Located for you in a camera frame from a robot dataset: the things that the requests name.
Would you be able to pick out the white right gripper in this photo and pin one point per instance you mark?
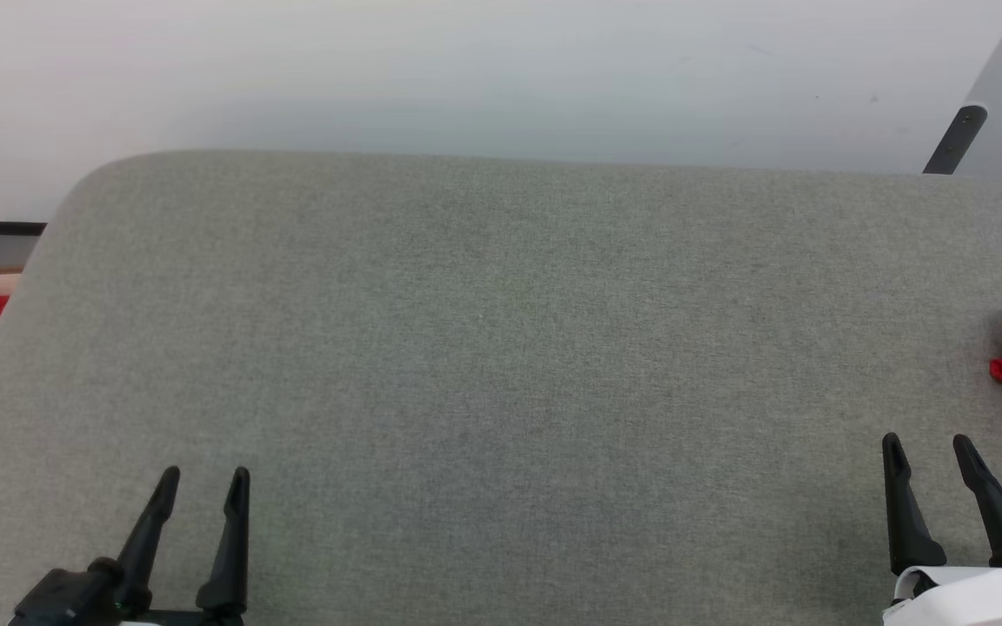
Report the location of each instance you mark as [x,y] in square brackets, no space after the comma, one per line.
[979,598]

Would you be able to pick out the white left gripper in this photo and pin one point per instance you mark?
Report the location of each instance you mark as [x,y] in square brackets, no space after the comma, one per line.
[179,619]

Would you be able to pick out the black metal leg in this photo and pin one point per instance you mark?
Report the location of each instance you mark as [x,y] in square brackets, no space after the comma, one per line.
[955,139]

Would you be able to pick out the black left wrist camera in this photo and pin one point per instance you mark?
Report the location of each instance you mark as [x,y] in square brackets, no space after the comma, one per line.
[57,598]

